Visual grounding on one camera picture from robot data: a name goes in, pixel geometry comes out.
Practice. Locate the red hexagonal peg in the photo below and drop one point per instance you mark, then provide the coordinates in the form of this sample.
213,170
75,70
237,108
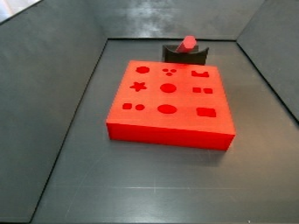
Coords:
187,44

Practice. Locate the red shape-hole block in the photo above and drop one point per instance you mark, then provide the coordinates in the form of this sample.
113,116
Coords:
171,104

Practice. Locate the black curved peg holder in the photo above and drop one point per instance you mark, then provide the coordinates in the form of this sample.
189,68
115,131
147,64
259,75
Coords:
195,57

